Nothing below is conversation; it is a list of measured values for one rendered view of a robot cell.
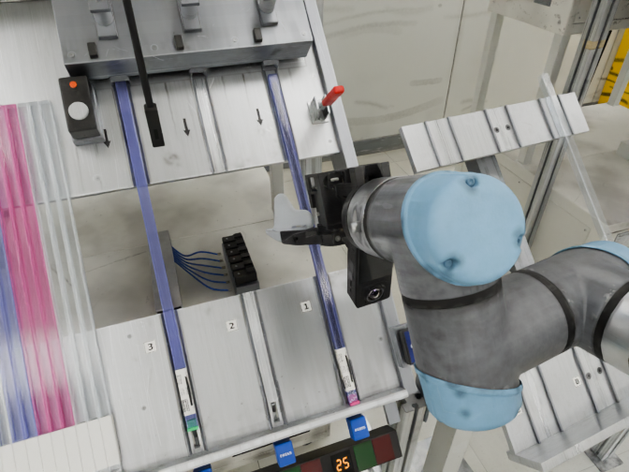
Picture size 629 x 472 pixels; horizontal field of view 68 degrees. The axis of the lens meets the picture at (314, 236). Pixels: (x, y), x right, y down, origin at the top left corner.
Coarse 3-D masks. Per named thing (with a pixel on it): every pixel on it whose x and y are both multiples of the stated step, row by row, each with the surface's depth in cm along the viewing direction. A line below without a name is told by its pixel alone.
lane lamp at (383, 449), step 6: (378, 438) 68; (384, 438) 69; (378, 444) 68; (384, 444) 68; (390, 444) 69; (378, 450) 68; (384, 450) 68; (390, 450) 69; (378, 456) 68; (384, 456) 68; (390, 456) 68; (378, 462) 68; (384, 462) 68
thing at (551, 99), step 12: (540, 84) 76; (552, 96) 75; (552, 108) 75; (564, 120) 74; (564, 132) 74; (564, 144) 74; (576, 156) 73; (576, 168) 73; (588, 180) 73; (588, 192) 73; (588, 204) 73; (600, 216) 72; (600, 228) 72; (600, 240) 73; (612, 240) 72
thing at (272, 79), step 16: (272, 80) 71; (272, 96) 71; (288, 128) 71; (288, 144) 70; (288, 160) 70; (304, 192) 69; (304, 208) 69; (320, 256) 68; (320, 272) 68; (320, 288) 68; (336, 320) 67; (336, 336) 67; (352, 400) 66
